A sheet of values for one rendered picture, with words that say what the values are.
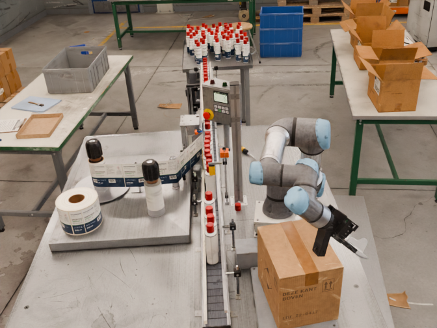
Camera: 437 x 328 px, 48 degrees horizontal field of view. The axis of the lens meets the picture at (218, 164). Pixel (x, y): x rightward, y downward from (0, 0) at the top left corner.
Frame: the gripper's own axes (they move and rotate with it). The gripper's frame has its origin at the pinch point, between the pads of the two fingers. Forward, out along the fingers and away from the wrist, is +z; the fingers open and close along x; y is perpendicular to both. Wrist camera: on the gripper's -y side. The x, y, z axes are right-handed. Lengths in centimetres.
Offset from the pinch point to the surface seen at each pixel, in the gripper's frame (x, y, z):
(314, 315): 6.7, -30.1, 15.1
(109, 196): 120, -66, -32
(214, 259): 49, -44, -5
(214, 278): 42, -49, -5
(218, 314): 23, -54, -7
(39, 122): 255, -87, -56
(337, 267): 4.0, -9.3, 4.8
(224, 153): 85, -8, -14
